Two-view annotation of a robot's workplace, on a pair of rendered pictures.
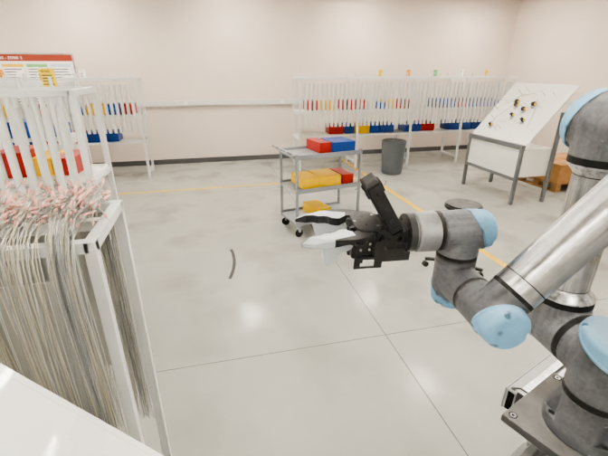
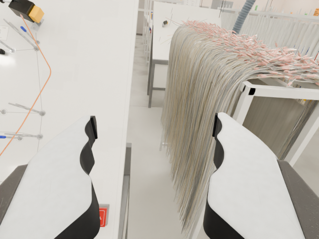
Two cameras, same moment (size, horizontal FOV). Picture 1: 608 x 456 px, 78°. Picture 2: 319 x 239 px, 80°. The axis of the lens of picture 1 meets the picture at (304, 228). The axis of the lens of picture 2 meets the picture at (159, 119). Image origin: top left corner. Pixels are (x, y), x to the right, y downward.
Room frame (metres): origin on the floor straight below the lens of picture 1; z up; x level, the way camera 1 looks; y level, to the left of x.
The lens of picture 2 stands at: (0.62, -0.10, 1.64)
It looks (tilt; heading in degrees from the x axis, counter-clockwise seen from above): 31 degrees down; 94
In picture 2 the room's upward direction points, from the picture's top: 8 degrees clockwise
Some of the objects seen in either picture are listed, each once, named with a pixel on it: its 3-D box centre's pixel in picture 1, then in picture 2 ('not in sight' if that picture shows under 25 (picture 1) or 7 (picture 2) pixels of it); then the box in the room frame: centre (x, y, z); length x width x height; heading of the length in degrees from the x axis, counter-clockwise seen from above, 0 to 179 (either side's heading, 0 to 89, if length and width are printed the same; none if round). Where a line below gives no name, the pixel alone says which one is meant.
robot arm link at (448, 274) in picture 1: (456, 280); not in sight; (0.64, -0.30, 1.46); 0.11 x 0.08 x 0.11; 8
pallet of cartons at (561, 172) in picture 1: (565, 170); not in sight; (6.45, -4.55, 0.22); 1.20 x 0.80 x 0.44; 106
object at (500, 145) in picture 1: (513, 140); not in sight; (5.93, -3.25, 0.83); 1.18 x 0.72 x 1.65; 14
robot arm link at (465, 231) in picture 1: (460, 231); not in sight; (0.66, -0.30, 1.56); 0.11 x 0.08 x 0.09; 98
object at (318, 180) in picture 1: (315, 185); not in sight; (4.45, -0.13, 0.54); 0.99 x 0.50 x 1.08; 115
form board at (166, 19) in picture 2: not in sight; (183, 59); (0.68, 3.42, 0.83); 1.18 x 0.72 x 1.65; 14
